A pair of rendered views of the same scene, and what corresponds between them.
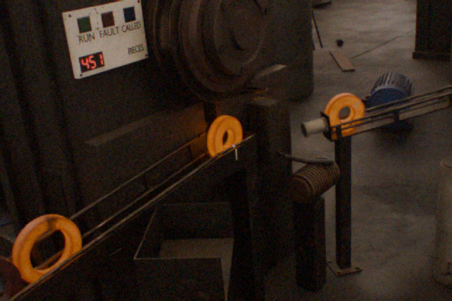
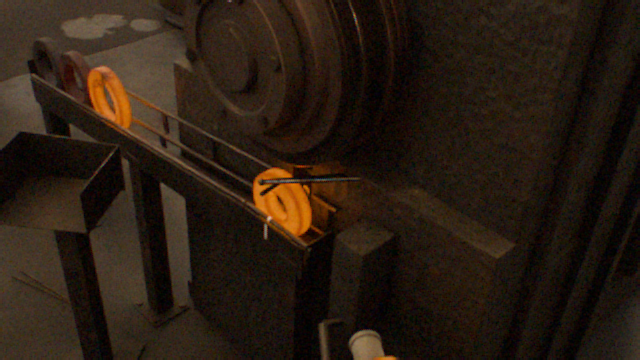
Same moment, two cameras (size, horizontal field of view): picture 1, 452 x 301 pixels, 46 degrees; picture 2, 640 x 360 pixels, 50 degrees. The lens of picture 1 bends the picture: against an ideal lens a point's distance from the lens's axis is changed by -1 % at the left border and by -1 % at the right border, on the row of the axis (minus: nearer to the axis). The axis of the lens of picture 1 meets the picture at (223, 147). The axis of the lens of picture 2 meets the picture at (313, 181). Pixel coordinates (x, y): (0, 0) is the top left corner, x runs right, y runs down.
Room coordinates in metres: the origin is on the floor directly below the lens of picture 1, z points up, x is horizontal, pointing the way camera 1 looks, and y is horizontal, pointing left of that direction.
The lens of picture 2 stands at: (1.84, -1.18, 1.65)
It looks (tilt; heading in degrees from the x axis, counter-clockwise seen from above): 36 degrees down; 92
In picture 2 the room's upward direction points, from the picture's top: 3 degrees clockwise
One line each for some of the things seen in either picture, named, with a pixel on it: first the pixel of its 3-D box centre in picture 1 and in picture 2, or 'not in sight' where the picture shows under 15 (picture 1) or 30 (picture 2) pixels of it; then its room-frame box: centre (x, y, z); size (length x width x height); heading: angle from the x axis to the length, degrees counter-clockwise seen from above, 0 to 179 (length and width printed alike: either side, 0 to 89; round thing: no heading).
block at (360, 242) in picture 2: (265, 131); (361, 279); (1.91, -0.16, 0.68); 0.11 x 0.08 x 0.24; 47
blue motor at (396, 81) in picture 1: (391, 98); not in sight; (3.66, -1.24, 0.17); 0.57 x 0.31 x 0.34; 157
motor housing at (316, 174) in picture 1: (314, 225); not in sight; (1.88, -0.34, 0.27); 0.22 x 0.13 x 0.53; 137
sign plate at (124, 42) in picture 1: (108, 37); not in sight; (1.55, 0.30, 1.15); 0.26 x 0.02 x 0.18; 137
